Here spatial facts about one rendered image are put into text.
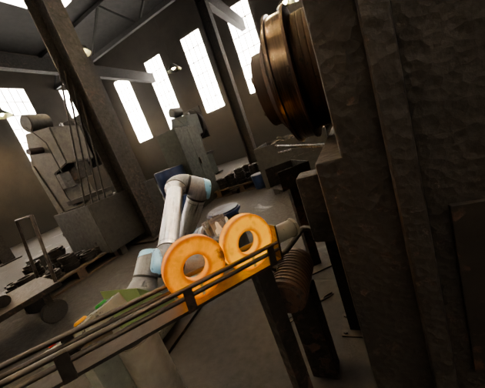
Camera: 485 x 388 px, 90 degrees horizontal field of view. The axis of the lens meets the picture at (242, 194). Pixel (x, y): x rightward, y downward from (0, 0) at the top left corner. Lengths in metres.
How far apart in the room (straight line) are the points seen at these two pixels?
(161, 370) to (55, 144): 5.50
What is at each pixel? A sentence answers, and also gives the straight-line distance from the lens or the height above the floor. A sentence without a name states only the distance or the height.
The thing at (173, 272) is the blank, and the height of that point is 0.74.
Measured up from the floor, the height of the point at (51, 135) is 2.22.
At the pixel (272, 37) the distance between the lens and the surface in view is 0.88.
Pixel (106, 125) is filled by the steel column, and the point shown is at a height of 1.73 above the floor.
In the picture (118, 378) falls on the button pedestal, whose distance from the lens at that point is 1.10.
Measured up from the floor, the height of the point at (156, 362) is 0.43.
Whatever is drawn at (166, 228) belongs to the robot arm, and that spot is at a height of 0.73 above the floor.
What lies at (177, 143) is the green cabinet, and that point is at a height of 1.24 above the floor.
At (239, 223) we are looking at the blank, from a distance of 0.65.
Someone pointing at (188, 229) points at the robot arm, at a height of 0.57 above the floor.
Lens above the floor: 0.98
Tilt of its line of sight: 13 degrees down
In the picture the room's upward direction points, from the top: 20 degrees counter-clockwise
